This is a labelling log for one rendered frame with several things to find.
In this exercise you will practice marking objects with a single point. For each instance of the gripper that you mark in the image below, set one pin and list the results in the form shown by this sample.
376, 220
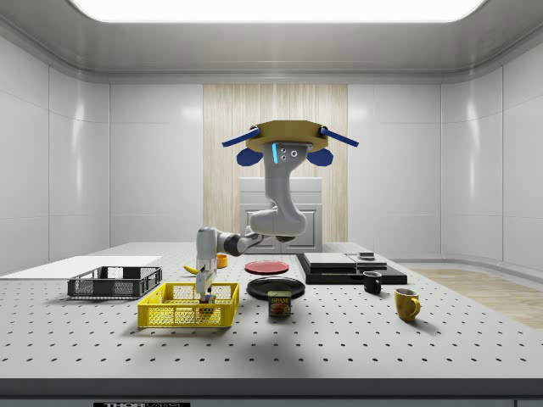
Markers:
205, 273

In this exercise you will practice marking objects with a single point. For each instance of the puzzle cube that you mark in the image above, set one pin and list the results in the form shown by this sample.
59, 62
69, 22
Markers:
208, 306

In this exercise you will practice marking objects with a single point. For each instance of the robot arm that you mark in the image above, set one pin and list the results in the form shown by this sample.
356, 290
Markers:
278, 186

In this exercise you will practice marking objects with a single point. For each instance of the banana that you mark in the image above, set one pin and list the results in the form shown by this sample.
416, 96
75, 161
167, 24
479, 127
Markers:
191, 269

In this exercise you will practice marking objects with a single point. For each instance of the yellow bowl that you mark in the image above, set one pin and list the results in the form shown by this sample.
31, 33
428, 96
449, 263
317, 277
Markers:
222, 260

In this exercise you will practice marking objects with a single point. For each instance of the yellow basket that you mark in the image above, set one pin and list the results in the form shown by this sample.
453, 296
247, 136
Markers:
182, 317

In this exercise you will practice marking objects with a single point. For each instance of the black plate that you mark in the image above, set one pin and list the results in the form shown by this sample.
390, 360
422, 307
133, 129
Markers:
263, 286

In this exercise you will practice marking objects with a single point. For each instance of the red plate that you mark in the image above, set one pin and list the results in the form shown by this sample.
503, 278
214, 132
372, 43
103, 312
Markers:
266, 267

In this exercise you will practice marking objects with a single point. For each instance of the flat-sided can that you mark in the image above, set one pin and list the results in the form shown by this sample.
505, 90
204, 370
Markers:
279, 304

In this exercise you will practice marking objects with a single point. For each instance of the dark grey basket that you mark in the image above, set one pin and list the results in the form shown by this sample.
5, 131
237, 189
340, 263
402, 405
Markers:
114, 288

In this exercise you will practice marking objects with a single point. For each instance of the white board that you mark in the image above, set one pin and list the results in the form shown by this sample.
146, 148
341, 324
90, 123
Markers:
63, 265

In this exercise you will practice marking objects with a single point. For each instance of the black mug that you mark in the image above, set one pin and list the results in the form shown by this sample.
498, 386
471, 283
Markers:
371, 283

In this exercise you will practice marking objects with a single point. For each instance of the yellow mug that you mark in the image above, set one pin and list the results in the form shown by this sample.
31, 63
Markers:
405, 305

